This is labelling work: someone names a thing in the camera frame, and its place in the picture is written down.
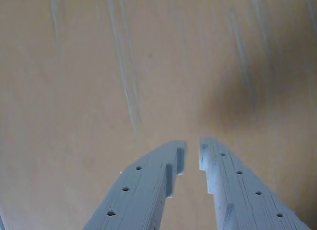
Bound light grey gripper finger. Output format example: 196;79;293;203
83;140;187;230
199;137;312;230

